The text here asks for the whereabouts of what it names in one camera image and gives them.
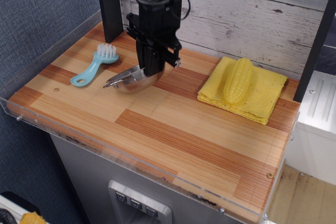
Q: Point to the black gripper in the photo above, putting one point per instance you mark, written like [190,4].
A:
[154,29]

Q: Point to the yellow folded cloth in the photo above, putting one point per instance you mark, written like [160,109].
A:
[258,103]

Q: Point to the yellow black object bottom left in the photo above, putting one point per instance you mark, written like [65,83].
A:
[32,218]

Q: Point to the grey toy fridge cabinet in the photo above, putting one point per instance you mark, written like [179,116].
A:
[90,175]

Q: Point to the white toy sink counter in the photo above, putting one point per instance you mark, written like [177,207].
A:
[311,148]

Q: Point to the black left shelf post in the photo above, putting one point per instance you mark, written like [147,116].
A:
[111,19]

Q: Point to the metal bowl with wire handles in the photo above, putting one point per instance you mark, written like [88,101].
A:
[133,80]

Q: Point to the silver dispenser button panel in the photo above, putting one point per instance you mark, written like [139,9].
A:
[136,204]

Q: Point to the light blue scrub brush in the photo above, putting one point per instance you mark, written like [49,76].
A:
[105,54]

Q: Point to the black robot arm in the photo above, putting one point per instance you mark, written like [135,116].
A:
[154,30]

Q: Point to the yellow plastic corn cob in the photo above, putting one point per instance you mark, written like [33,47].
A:
[238,81]

